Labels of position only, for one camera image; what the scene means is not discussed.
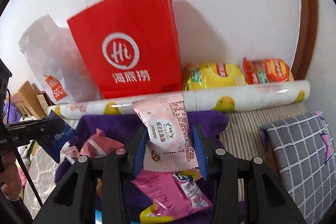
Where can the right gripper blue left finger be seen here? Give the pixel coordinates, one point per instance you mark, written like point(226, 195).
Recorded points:
point(135, 148)

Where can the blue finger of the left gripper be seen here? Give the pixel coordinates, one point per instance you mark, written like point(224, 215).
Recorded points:
point(23, 132)

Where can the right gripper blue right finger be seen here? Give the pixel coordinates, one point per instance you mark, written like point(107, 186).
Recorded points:
point(204, 150)

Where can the light pink Wolong snack packet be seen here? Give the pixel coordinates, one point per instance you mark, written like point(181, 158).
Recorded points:
point(169, 148)

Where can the magenta snack packet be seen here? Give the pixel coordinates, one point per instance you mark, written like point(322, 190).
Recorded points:
point(175, 195)

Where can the purple towel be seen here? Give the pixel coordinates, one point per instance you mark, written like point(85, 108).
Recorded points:
point(122, 127)

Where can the blue snack packet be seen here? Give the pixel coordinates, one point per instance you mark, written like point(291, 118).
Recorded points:
point(55, 135)

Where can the striped quilted mattress cover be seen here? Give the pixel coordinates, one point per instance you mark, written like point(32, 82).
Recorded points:
point(242, 136)

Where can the white Miniso plastic bag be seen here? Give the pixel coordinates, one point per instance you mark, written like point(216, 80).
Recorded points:
point(55, 61)

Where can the yellow chips bag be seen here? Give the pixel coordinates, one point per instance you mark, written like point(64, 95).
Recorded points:
point(212, 75)

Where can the grey checked fabric pouch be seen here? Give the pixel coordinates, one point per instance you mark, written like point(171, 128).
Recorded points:
point(305, 157)

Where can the orange chips bag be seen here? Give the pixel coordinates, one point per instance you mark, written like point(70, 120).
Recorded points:
point(266, 71)

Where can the red paper Haidilao bag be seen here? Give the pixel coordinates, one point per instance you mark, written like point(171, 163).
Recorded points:
point(130, 47)

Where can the brown wooden door frame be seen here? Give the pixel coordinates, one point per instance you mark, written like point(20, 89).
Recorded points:
point(306, 39)

